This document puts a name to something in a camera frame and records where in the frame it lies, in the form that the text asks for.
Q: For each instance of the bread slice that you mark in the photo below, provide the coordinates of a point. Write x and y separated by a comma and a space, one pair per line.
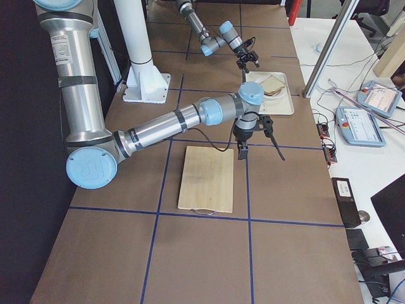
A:
271, 84
272, 93

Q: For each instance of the white camera mast base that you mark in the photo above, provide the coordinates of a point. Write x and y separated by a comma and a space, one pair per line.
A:
146, 84

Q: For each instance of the black box with label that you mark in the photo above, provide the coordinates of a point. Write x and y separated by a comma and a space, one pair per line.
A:
346, 203

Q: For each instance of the teach pendant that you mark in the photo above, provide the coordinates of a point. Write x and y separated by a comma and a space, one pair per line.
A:
358, 127
380, 98

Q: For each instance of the far teach pendant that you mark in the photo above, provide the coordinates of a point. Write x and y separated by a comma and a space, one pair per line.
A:
380, 98

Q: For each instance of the aluminium frame post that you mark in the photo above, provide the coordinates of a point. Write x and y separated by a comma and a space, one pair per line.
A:
340, 22

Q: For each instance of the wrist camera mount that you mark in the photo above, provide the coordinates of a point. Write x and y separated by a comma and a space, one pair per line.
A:
265, 124
249, 42

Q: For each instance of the near teach pendant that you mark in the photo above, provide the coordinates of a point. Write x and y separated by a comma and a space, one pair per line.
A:
358, 127

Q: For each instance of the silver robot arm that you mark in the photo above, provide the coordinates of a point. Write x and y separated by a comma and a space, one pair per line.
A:
228, 35
93, 151

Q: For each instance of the metal cutting board handle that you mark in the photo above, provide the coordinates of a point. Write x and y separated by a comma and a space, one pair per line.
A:
204, 212

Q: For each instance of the white camera mast pole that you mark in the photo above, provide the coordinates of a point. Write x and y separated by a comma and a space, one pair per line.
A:
133, 26

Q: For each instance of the wooden cutting board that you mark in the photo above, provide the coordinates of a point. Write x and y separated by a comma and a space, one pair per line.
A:
207, 180

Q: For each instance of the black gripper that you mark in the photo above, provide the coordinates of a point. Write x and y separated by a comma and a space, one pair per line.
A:
242, 134
243, 52

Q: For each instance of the black monitor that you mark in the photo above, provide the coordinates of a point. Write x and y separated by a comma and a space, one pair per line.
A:
389, 206

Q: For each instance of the white round plate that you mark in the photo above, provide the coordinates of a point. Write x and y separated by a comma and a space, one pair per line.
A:
259, 78

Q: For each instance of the orange connector block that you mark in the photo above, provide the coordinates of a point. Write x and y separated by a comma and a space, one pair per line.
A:
329, 151
323, 130

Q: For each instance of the cream bear serving tray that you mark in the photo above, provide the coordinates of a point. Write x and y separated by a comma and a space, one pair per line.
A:
278, 104

